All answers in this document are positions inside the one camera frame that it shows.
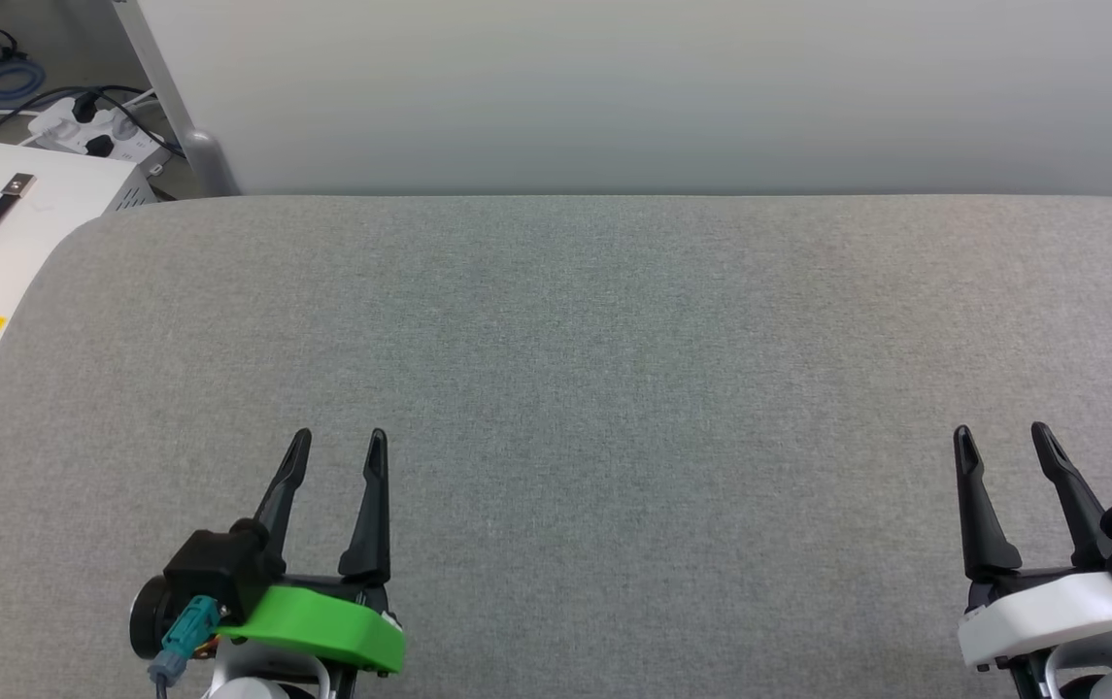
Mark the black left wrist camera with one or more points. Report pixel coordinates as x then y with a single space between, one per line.
220 568

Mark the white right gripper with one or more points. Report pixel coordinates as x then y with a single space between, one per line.
1051 612

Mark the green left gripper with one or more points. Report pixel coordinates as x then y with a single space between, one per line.
322 626

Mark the white power strip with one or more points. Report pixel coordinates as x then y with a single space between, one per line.
94 131

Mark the grey metal post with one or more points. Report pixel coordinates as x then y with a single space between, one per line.
177 107

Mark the black round actuator housing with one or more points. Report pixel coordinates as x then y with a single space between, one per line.
148 616

